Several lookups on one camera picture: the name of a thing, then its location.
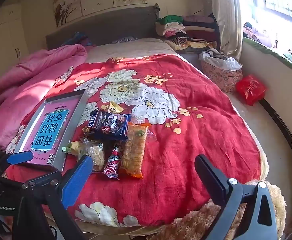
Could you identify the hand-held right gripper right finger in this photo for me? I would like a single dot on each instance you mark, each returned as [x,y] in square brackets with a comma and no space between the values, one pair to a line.
[210,177]

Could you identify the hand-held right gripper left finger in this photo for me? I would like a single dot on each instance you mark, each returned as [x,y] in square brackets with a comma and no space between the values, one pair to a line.
[76,180]

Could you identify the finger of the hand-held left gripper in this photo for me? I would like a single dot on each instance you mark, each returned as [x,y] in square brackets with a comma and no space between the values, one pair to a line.
[19,157]

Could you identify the light green cake packet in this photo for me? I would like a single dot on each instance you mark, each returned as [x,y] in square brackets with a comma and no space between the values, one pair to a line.
[71,147]

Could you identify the clear crispy rice packet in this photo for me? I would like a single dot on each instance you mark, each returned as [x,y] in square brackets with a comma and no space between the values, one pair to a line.
[97,152]

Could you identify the red swirl snack packet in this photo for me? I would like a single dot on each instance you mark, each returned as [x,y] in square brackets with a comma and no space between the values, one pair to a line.
[112,165]

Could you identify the pink box lid tray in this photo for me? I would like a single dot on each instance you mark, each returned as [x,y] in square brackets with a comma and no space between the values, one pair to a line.
[53,127]

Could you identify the brown chocolate bar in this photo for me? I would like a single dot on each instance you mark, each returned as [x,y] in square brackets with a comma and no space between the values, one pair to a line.
[93,120]

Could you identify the dark blue cookie packet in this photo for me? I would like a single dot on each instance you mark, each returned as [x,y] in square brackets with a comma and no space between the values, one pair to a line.
[111,127]

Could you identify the orange pastry packet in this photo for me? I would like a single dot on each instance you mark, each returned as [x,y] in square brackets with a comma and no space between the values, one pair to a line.
[133,152]

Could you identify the yellow snack packet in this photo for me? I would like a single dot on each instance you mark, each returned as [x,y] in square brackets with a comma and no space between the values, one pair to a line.
[113,108]

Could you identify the red floral blanket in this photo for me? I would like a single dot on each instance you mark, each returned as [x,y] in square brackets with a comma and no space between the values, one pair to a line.
[185,142]

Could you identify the tan plush toy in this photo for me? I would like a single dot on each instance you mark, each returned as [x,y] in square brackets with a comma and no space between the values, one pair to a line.
[198,220]

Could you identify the clear plastic packet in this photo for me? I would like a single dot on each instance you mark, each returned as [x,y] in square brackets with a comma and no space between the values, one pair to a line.
[151,136]

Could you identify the clear packet brown sweet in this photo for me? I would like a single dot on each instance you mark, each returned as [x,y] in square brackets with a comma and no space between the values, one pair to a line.
[138,120]

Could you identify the pink quilt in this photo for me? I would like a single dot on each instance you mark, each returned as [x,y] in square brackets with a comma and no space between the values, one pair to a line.
[36,67]

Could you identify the red plastic bag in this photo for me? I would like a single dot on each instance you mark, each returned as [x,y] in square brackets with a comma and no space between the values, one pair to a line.
[250,90]

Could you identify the floral laundry basket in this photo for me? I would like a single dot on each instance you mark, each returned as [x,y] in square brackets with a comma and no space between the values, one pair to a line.
[220,77]

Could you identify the cream wardrobe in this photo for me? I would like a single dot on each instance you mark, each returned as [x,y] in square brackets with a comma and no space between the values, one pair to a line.
[6,42]

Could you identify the blue purple cloth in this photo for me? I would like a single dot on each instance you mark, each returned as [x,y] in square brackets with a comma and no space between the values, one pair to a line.
[78,38]

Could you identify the green edged sill cloth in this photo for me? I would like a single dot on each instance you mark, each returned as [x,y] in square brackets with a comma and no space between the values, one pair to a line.
[273,52]

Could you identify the patterned purple cloth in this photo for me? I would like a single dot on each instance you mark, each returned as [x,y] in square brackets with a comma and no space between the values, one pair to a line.
[124,40]

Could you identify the pile of folded clothes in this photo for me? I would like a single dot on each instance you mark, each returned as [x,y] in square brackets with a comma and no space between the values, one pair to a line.
[190,30]

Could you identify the clothes on window sill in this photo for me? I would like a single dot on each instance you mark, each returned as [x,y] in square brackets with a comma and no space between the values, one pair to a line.
[259,35]

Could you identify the grey bed headboard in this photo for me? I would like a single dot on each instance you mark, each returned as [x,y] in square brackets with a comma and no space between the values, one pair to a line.
[111,25]

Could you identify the cream curtain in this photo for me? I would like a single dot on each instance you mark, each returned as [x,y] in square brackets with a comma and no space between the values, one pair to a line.
[227,17]

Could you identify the window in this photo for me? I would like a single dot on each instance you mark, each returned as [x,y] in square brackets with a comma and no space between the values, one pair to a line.
[273,2]

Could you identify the dark bed frame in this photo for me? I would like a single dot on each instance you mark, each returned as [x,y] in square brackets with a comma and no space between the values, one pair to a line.
[278,122]

